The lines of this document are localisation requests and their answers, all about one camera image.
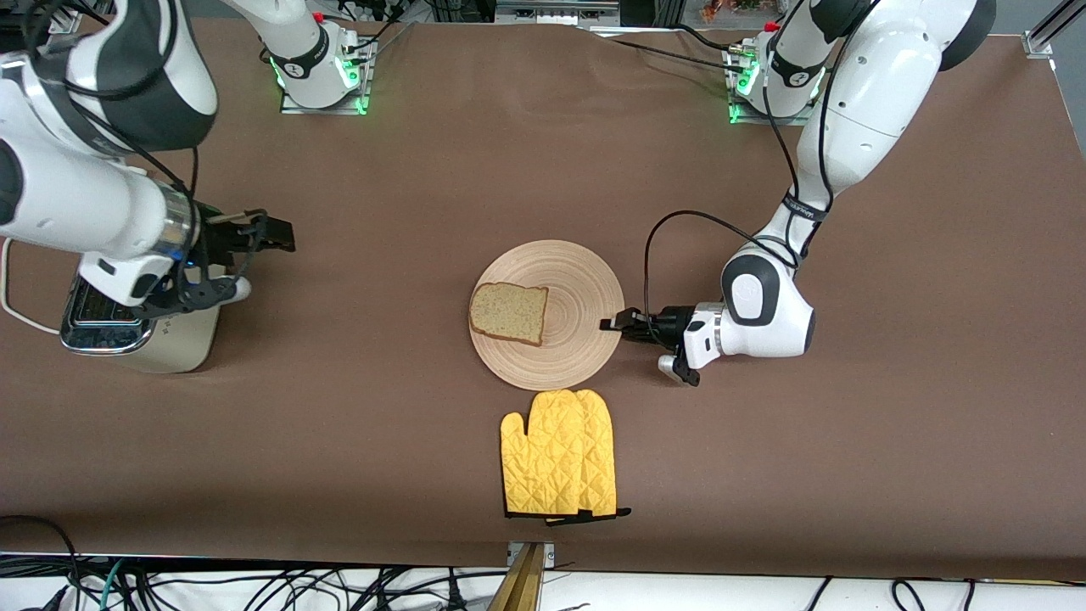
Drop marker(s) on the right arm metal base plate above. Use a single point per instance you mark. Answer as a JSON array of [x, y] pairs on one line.
[[322, 110]]

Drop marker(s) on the slice of bread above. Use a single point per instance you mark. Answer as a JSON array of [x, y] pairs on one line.
[[509, 312]]

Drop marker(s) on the cream and chrome toaster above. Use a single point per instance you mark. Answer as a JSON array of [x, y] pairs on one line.
[[187, 339]]

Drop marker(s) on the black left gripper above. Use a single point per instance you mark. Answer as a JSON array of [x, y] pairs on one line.
[[668, 325]]

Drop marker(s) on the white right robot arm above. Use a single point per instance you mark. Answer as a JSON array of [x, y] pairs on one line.
[[85, 204]]

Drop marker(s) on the yellow quilted oven mitt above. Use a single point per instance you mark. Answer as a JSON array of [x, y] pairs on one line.
[[543, 458], [602, 458]]

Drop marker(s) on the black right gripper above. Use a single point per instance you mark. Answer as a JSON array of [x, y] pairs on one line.
[[222, 238]]

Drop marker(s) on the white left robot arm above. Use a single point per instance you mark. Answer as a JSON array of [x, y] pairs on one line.
[[882, 85]]

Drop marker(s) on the white power strip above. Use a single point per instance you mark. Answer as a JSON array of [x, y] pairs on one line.
[[365, 10]]

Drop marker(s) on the brass coloured metal bar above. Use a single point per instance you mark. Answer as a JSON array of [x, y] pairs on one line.
[[524, 585]]

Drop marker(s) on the round wooden plate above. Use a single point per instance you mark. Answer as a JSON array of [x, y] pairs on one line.
[[577, 288]]

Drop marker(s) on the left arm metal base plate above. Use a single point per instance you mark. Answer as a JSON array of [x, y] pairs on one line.
[[772, 121]]

